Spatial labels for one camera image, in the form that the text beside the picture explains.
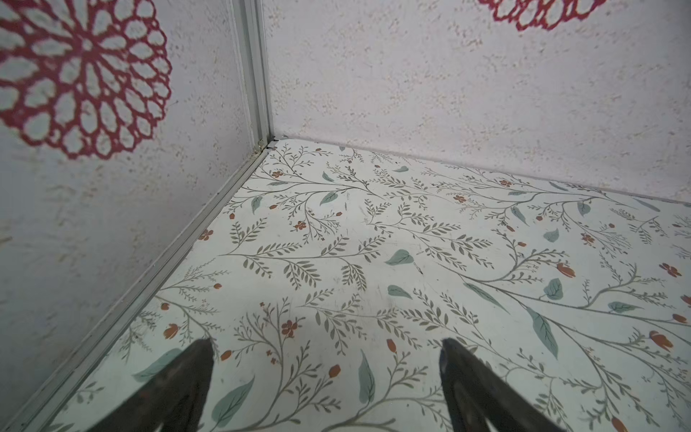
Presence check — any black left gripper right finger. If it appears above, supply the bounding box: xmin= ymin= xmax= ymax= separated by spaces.
xmin=439 ymin=338 xmax=560 ymax=432

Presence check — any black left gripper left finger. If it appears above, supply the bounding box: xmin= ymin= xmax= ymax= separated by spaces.
xmin=91 ymin=339 xmax=214 ymax=432

